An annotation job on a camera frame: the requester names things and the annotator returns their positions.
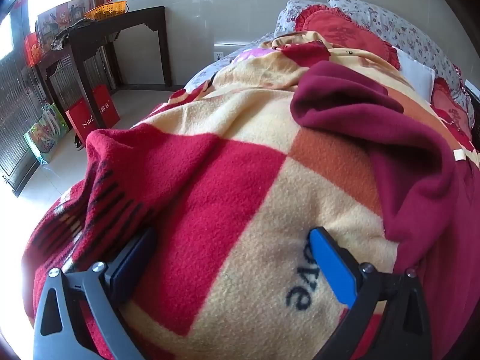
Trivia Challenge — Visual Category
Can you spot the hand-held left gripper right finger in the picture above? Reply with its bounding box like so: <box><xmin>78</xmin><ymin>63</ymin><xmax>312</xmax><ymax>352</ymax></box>
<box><xmin>307</xmin><ymin>227</ymin><xmax>443</xmax><ymax>360</ymax></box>

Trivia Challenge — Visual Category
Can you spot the dark wooden table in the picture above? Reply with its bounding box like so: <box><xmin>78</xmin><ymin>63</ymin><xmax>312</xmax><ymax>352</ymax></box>
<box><xmin>35</xmin><ymin>5</ymin><xmax>174</xmax><ymax>130</ymax></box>

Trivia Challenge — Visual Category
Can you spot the printed brown gift box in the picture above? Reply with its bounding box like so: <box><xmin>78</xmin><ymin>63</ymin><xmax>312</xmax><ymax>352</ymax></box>
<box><xmin>37</xmin><ymin>0</ymin><xmax>87</xmax><ymax>47</ymax></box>

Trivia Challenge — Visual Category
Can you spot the dark cloth on table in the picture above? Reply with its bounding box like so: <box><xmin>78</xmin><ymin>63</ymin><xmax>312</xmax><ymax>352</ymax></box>
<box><xmin>50</xmin><ymin>19</ymin><xmax>93</xmax><ymax>52</ymax></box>

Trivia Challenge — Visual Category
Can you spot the colourful printed shopping bag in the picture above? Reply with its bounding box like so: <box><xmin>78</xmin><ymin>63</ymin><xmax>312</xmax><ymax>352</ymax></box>
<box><xmin>23</xmin><ymin>103</ymin><xmax>70</xmax><ymax>164</ymax></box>

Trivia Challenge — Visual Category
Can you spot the red gift box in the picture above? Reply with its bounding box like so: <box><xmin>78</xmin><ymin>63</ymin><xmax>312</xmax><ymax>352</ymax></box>
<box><xmin>24</xmin><ymin>32</ymin><xmax>46</xmax><ymax>67</ymax></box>

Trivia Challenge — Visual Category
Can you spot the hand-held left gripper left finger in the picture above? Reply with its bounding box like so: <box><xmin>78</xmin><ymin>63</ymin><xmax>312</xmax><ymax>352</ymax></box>
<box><xmin>33</xmin><ymin>227</ymin><xmax>158</xmax><ymax>360</ymax></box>

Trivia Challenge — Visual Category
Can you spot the metal window grille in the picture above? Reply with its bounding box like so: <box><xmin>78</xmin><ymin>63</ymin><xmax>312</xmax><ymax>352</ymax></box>
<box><xmin>0</xmin><ymin>50</ymin><xmax>55</xmax><ymax>197</ymax></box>

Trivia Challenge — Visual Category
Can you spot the orange plastic basket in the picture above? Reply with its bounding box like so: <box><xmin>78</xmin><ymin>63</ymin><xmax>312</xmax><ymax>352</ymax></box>
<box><xmin>84</xmin><ymin>1</ymin><xmax>130</xmax><ymax>20</ymax></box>

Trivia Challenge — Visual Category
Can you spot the red paper bag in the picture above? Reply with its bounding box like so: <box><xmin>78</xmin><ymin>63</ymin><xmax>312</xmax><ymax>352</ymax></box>
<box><xmin>65</xmin><ymin>97</ymin><xmax>99</xmax><ymax>142</ymax></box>
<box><xmin>91</xmin><ymin>84</ymin><xmax>121</xmax><ymax>129</ymax></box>

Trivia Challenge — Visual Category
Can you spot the checkered red cream fleece blanket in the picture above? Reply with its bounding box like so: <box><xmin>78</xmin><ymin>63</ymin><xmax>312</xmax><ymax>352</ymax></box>
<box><xmin>20</xmin><ymin>32</ymin><xmax>479</xmax><ymax>360</ymax></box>

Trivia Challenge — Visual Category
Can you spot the maroon fleece garment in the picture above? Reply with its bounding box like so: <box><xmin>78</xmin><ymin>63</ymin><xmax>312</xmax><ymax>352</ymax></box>
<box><xmin>290</xmin><ymin>61</ymin><xmax>480</xmax><ymax>331</ymax></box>

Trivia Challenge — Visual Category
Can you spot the white pillow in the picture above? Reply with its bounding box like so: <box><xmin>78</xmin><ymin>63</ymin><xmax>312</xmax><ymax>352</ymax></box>
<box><xmin>395</xmin><ymin>48</ymin><xmax>436</xmax><ymax>103</ymax></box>

